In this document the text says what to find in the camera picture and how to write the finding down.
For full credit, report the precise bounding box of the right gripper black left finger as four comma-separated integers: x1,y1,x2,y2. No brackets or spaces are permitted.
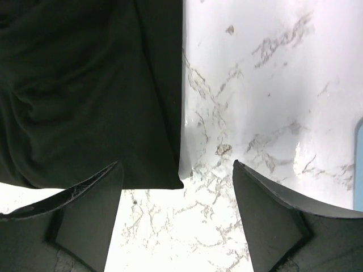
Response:
1,162,124,271

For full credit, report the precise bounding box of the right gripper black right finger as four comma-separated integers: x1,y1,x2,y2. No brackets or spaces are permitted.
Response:
233,160,362,272

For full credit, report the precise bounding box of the light blue mat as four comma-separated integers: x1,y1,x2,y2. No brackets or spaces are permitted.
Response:
353,118,362,211

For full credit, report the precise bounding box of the black graphic t shirt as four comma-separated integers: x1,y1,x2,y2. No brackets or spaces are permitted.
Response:
1,0,183,189

